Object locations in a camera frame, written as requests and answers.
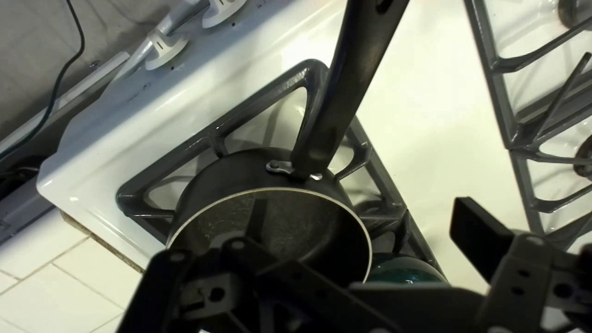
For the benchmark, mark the round black burner cap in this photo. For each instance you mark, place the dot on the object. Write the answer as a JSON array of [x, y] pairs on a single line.
[[574, 5], [585, 157]]

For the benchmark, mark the black cast iron burner grate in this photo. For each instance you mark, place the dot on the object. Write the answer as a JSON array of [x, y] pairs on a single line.
[[489, 66], [213, 131]]

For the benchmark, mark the white stove knob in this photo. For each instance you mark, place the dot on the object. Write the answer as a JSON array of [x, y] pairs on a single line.
[[222, 9], [167, 44]]

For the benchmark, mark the dark green kettle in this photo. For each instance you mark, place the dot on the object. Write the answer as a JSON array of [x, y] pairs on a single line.
[[400, 268]]

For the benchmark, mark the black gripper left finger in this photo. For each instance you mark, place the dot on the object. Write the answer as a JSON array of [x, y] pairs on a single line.
[[259, 288]]

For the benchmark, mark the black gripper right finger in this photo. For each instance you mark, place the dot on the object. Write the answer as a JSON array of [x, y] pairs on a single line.
[[537, 283]]

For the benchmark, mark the white gas stove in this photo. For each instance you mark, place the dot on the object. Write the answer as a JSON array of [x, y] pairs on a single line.
[[418, 122]]

